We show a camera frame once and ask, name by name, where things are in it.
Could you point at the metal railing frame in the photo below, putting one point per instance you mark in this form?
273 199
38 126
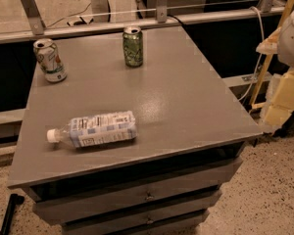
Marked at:
70 18

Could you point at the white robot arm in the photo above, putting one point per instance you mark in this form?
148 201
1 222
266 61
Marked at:
281 43

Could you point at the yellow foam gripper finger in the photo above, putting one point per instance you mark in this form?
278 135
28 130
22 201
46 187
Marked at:
279 104

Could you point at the black stand leg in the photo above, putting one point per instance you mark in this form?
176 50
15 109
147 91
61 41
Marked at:
14 200

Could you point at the blue label plastic bottle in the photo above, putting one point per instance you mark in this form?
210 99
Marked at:
96 130

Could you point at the grey drawer cabinet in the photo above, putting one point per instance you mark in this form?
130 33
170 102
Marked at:
190 132

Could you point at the white green soda can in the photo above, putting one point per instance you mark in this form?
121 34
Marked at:
47 56

